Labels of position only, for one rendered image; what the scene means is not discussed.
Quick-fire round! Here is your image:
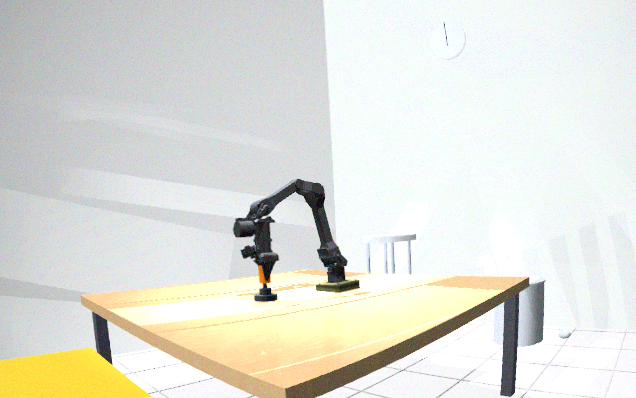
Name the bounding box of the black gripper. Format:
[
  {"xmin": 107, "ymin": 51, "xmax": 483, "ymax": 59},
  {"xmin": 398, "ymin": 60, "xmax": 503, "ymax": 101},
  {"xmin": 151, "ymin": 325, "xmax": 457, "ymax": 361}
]
[{"xmin": 250, "ymin": 236, "xmax": 279, "ymax": 281}]

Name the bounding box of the orange tapered knob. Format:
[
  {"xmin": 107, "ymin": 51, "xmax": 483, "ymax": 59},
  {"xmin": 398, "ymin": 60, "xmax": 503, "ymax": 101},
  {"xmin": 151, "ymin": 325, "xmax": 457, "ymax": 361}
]
[{"xmin": 258, "ymin": 266, "xmax": 271, "ymax": 283}]

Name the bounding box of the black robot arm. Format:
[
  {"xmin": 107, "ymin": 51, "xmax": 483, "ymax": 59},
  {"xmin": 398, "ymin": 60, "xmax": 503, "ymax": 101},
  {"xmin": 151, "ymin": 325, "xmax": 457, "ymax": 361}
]
[{"xmin": 233, "ymin": 179, "xmax": 348, "ymax": 283}]

